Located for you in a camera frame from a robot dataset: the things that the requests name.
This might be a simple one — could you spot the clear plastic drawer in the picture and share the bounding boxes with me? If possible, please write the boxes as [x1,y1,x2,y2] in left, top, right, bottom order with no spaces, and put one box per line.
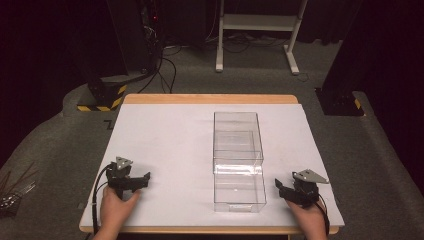
[212,163,268,214]

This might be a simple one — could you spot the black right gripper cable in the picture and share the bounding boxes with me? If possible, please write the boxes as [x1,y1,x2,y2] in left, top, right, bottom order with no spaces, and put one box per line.
[314,194,332,238]

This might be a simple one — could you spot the clear plastic drawer case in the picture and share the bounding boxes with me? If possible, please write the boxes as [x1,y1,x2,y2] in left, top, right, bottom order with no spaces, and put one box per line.
[212,111,265,175]

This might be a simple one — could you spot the white metal stand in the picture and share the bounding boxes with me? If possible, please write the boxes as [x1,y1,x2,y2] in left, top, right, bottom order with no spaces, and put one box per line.
[215,0,309,76]

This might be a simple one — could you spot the person's right hand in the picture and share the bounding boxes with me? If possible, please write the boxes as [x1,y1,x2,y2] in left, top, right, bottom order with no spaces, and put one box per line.
[285,199,329,235]

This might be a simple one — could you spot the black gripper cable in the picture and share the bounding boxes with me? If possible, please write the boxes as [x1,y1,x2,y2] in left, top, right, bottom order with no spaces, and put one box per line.
[314,194,332,238]
[91,163,116,236]

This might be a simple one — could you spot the person's left hand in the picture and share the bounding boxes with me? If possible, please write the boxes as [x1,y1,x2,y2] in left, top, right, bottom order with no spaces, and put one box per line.
[99,185,143,233]

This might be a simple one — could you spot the dark equipment rack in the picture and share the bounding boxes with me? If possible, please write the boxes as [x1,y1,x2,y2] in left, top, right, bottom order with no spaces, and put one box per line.
[105,0,165,75]

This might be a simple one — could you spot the black yellow striped stand base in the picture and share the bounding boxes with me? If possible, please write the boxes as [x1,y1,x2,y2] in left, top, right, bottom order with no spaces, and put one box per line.
[76,74,129,113]

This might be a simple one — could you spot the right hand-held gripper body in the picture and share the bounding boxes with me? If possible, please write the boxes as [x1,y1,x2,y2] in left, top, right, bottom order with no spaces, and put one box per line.
[291,168,330,209]

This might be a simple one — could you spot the metal tripod legs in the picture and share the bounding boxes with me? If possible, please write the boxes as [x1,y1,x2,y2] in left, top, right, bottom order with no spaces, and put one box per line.
[0,161,40,216]

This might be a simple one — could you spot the white table sheet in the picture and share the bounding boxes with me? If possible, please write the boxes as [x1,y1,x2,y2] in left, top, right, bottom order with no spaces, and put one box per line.
[79,103,346,229]

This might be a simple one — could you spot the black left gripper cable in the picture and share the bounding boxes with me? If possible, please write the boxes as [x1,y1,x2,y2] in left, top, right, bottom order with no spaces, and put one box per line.
[91,163,116,236]

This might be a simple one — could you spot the black floor cables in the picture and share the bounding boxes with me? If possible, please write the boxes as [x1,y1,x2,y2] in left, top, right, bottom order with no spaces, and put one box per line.
[137,43,178,95]

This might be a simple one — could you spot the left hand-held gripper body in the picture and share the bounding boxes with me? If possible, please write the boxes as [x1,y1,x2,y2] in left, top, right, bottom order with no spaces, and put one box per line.
[105,155,135,201]

